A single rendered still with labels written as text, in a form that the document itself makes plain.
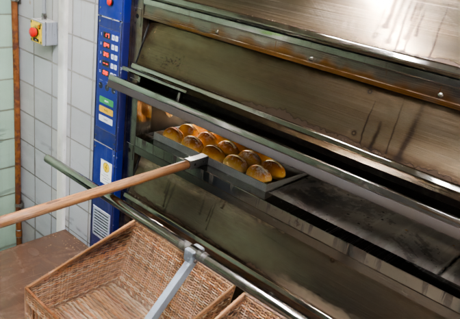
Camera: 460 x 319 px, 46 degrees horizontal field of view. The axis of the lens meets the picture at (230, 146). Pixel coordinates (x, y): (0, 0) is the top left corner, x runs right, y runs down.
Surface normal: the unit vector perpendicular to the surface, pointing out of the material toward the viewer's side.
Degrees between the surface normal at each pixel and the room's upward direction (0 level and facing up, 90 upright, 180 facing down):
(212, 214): 70
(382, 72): 90
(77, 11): 90
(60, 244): 0
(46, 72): 90
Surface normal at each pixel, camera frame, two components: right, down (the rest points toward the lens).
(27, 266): 0.12, -0.93
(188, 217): -0.59, -0.14
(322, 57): -0.67, 0.19
